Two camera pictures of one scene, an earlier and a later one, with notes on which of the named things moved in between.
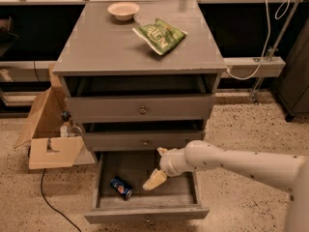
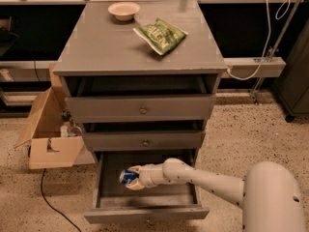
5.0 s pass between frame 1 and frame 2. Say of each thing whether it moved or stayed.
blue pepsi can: moved
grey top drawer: stayed
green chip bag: stayed
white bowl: stayed
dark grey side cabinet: stayed
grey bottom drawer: stayed
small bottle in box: stayed
